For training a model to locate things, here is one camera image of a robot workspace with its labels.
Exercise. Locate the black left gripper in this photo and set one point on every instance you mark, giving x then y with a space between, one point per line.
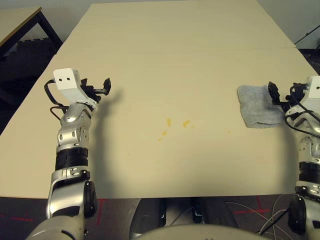
95 93

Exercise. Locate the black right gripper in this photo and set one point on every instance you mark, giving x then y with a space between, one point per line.
293 97

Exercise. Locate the grey rag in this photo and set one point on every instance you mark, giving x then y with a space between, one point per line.
252 105

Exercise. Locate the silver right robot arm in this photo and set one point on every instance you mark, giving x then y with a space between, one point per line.
308 150

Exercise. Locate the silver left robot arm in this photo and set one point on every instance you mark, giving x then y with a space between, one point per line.
71 120

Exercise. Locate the black tripod stand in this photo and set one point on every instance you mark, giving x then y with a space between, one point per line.
306 35

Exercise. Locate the black foam floor mats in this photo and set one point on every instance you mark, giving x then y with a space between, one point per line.
22 65

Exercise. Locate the yellow liquid spot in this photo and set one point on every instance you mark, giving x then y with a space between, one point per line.
169 121
163 133
186 123

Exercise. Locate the black-framed wooden side table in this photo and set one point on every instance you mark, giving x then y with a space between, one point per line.
15 22

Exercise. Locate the red tape floor cross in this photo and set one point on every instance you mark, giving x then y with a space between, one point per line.
101 210

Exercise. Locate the grey left robot leg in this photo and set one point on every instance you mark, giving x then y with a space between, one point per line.
146 217

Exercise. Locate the black table leg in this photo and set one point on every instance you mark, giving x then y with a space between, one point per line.
196 210

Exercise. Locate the grey robot torso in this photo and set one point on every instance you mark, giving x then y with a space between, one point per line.
200 232

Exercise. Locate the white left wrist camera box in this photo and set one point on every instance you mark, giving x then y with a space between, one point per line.
66 80

